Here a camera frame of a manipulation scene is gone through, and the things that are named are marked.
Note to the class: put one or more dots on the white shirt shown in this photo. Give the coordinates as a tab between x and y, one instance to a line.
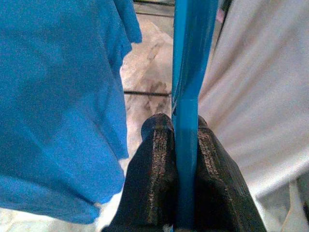
260	84

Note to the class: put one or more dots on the blue plastic hanger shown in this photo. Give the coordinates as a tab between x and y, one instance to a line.
186	72

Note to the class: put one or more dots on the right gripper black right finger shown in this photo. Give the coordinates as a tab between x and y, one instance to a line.
217	188

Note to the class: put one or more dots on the blue t-shirt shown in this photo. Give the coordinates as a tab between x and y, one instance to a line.
60	96

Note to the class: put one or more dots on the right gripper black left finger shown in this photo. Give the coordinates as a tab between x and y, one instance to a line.
154	174

